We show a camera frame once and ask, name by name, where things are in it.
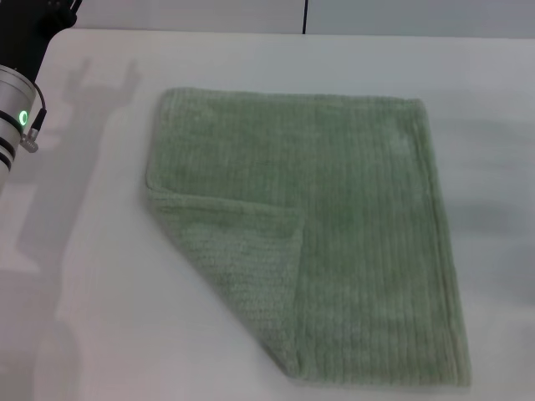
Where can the green ribbed towel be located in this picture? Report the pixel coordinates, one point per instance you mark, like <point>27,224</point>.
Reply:
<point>334,209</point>

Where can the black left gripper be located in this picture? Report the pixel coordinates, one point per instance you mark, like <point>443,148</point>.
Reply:
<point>23,33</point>

